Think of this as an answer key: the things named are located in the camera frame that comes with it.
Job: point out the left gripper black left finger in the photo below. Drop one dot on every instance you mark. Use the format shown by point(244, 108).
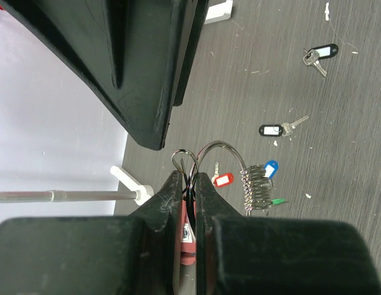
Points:
point(134, 254)

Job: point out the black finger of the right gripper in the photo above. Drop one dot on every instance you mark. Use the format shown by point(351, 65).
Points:
point(199, 17)
point(129, 53)

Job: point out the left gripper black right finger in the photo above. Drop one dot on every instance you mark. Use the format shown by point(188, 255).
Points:
point(248, 255)

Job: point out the key with green tag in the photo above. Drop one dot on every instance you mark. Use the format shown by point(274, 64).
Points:
point(275, 202)

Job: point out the large metal keyring with clips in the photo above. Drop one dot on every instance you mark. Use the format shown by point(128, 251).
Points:
point(255, 186)

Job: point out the key with blue tag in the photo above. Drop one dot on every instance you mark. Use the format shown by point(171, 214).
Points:
point(271, 168)

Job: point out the key with solid black tag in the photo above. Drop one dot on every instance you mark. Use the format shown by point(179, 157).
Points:
point(284, 129)

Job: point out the crumpled dusty red shirt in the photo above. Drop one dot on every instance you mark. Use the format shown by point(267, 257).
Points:
point(188, 243)

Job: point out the key with red tag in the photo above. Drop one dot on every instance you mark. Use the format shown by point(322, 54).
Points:
point(221, 180)

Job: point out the key with black windowed tag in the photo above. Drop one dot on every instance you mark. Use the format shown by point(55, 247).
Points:
point(313, 56)

